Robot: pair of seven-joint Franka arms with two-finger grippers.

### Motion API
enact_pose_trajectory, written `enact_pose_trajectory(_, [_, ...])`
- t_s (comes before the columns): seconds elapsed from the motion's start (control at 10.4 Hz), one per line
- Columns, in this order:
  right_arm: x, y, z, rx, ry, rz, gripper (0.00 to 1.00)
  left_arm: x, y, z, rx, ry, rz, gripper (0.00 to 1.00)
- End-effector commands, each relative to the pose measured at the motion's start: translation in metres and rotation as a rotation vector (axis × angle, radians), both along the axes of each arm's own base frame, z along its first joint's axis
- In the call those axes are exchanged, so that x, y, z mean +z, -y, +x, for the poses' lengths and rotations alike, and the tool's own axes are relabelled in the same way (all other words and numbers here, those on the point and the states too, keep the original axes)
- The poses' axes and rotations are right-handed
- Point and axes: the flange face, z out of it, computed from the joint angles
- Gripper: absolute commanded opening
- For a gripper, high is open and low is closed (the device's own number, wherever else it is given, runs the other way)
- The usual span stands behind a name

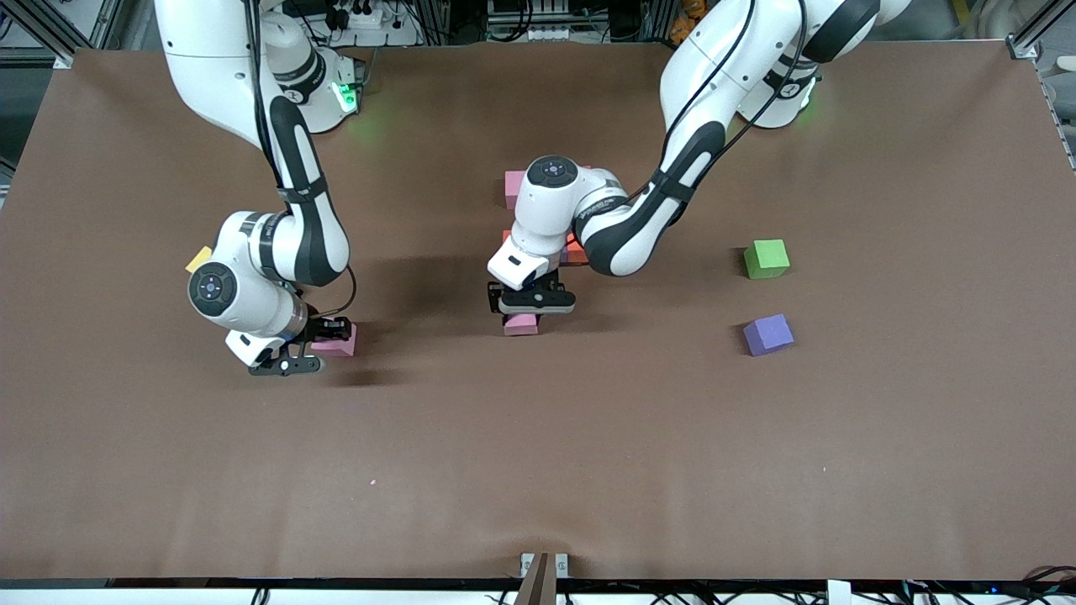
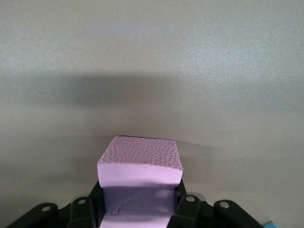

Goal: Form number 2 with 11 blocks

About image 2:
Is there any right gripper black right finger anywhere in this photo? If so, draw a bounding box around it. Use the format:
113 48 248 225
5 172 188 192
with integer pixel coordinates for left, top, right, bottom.
166 179 266 228

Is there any blue foam cube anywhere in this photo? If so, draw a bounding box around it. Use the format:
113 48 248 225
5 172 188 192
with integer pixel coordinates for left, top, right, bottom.
261 218 278 228

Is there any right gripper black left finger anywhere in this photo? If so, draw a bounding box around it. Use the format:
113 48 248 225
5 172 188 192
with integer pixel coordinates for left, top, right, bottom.
3 181 105 228

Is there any pink foam cube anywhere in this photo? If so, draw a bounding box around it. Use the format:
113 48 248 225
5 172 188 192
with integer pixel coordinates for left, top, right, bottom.
97 135 185 228

